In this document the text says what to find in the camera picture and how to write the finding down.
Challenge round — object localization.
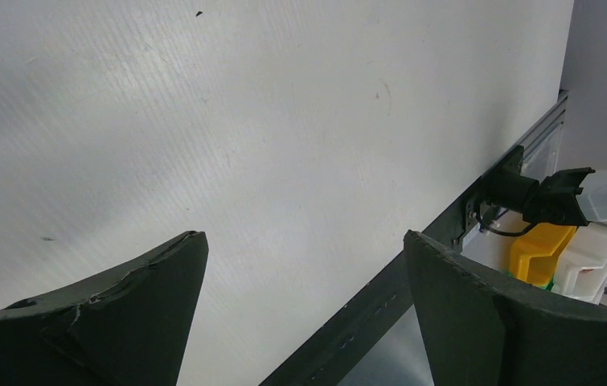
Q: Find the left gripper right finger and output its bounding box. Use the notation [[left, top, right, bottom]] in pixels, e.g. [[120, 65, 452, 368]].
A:
[[404, 231, 607, 385]]

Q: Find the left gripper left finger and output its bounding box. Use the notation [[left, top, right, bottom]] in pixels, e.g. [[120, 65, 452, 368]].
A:
[[0, 231, 209, 385]]

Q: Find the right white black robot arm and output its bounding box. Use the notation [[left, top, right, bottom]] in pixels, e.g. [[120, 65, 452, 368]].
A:
[[475, 167, 607, 237]]

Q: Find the yellow plastic bin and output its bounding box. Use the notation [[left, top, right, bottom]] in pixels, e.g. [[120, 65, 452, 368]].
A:
[[509, 224, 577, 289]]

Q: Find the white plastic bin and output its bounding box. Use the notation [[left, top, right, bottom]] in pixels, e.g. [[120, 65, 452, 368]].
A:
[[552, 224, 607, 304]]

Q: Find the aluminium front rail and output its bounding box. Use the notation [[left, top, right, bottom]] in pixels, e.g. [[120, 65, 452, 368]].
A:
[[517, 89, 569, 181]]

